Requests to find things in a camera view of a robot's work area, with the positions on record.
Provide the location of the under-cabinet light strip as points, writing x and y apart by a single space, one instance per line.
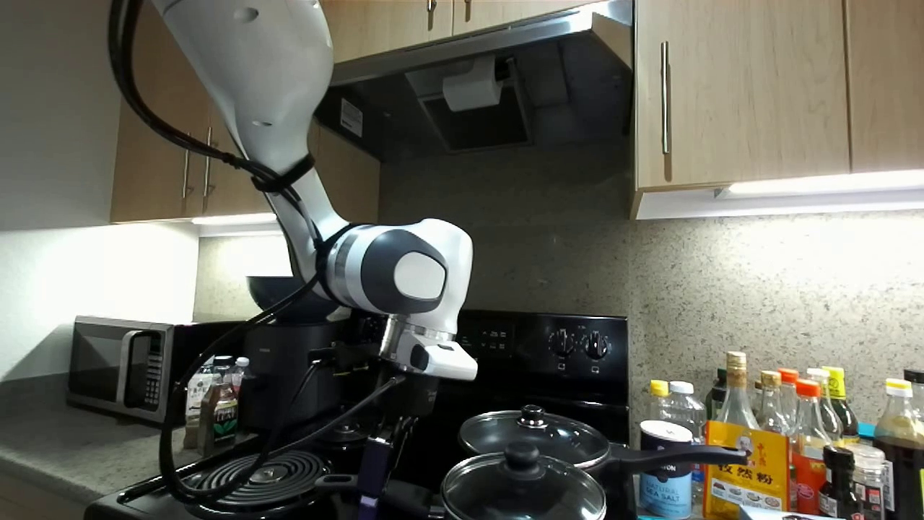
231 222
818 186

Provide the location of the short dark bottle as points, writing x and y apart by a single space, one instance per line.
839 487

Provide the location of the blue canister white lid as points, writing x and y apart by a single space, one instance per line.
665 472

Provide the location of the tall yellow label bottle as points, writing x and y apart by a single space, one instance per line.
746 462

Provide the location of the red label red cap bottle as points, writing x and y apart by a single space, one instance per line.
808 462

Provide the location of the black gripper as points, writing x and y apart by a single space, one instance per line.
408 400

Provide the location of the black electric stove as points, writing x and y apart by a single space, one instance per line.
501 335

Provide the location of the silver microwave oven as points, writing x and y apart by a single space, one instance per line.
105 371

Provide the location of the black frying pan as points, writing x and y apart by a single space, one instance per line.
673 453

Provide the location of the short wooden wall cabinet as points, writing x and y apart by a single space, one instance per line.
385 23

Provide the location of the white hood light fixture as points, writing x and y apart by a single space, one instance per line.
472 88

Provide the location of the black stove knob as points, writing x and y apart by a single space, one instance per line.
597 348
560 342

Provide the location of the clear bottle white cap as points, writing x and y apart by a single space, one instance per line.
824 404

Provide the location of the dark bottle yellow-green cap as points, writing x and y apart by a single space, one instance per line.
840 404

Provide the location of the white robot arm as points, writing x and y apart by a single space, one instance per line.
261 68

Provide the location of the glass frying pan lid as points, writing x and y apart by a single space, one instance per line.
538 433

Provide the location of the large coil burner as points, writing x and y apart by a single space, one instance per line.
261 478

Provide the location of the white label bottle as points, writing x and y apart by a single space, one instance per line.
870 487

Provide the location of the plastic bottle white cap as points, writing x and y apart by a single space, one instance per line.
684 407

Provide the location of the glass pot lid black knob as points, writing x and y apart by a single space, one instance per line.
522 487

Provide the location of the dark glass sauce bottle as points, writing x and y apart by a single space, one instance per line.
717 394

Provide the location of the large black bottle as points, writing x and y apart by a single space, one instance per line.
905 479

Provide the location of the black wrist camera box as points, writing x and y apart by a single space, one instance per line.
361 361

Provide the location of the dark range hood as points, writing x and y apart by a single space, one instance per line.
566 88

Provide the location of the dark grey cooking pot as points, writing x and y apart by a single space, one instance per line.
600 515

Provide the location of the clear bottle yellow cap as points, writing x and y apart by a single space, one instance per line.
899 413
658 400

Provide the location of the bottle with tan cap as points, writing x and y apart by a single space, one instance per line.
768 404

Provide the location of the bottle with orange cap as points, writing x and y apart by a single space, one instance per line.
788 385

